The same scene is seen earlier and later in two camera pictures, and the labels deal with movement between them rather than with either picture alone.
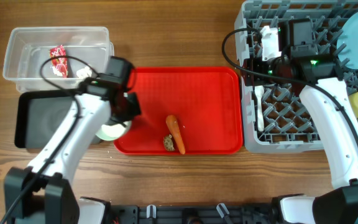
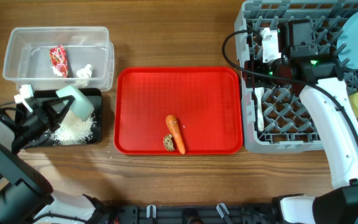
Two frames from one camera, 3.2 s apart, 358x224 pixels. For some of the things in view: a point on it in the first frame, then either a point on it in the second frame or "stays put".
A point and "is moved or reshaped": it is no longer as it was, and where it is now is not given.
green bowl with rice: (113, 132) is moved or reshaped
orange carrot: (173, 124) stays put
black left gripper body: (131, 108) to (33, 126)
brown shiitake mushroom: (168, 143) stays put
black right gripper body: (252, 66) stays put
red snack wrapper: (59, 66) stays put
